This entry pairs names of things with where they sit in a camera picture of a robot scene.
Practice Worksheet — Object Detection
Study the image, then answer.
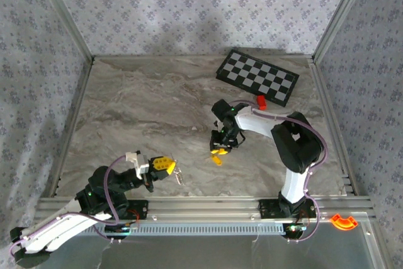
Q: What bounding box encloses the red toy block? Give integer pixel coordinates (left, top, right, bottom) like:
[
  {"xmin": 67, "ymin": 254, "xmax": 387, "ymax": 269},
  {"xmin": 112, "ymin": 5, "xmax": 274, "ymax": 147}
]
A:
[{"xmin": 255, "ymin": 94, "xmax": 268, "ymax": 111}]

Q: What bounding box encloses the black grey chessboard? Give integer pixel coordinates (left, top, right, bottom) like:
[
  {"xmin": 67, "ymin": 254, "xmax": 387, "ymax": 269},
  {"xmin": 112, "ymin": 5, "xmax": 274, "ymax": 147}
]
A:
[{"xmin": 215, "ymin": 49, "xmax": 300, "ymax": 108}]

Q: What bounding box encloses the grey metal tray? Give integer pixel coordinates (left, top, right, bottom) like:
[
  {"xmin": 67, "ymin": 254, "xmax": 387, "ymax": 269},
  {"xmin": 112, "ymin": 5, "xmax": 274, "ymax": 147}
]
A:
[{"xmin": 33, "ymin": 223, "xmax": 383, "ymax": 269}]

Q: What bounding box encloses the orange curved plastic piece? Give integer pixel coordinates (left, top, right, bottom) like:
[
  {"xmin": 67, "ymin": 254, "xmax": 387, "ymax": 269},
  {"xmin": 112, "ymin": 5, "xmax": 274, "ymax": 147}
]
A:
[{"xmin": 329, "ymin": 214, "xmax": 359, "ymax": 231}]

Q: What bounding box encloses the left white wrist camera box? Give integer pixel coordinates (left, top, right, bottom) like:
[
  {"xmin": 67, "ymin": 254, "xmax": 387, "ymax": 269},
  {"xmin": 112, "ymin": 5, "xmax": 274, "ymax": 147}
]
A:
[{"xmin": 125, "ymin": 151, "xmax": 149, "ymax": 180}]

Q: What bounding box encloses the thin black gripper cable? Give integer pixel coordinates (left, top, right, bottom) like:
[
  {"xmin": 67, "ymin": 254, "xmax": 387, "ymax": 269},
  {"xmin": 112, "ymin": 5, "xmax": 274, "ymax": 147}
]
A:
[{"xmin": 234, "ymin": 130, "xmax": 247, "ymax": 150}]

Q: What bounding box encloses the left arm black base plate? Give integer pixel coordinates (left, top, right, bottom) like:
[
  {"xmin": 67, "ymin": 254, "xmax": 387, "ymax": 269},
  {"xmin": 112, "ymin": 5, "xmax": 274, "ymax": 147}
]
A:
[{"xmin": 125, "ymin": 199, "xmax": 149, "ymax": 220}]

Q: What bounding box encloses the long aluminium mounting rail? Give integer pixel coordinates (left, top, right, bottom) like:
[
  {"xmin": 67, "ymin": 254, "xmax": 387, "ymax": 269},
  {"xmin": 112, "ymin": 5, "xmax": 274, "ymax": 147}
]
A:
[{"xmin": 33, "ymin": 195, "xmax": 376, "ymax": 223}]

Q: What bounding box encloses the grey slotted cable duct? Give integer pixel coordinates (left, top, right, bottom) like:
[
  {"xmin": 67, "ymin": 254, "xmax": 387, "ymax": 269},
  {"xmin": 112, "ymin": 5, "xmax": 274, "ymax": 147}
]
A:
[{"xmin": 91, "ymin": 222, "xmax": 286, "ymax": 237}]

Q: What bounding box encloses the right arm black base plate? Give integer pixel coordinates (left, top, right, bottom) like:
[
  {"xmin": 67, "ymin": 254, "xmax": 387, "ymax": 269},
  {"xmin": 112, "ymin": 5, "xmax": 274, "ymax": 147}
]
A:
[{"xmin": 258, "ymin": 198, "xmax": 317, "ymax": 219}]

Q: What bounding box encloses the aluminium table edge rail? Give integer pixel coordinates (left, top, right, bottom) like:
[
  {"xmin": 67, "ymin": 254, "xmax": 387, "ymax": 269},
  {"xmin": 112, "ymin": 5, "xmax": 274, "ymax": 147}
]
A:
[
  {"xmin": 308, "ymin": 56, "xmax": 360, "ymax": 197},
  {"xmin": 93, "ymin": 54, "xmax": 315, "ymax": 60},
  {"xmin": 43, "ymin": 57, "xmax": 95, "ymax": 199}
]

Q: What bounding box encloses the aluminium frame post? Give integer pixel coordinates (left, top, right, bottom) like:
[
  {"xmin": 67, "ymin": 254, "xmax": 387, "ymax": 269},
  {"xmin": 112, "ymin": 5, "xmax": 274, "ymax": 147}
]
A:
[{"xmin": 312, "ymin": 0, "xmax": 377, "ymax": 62}]

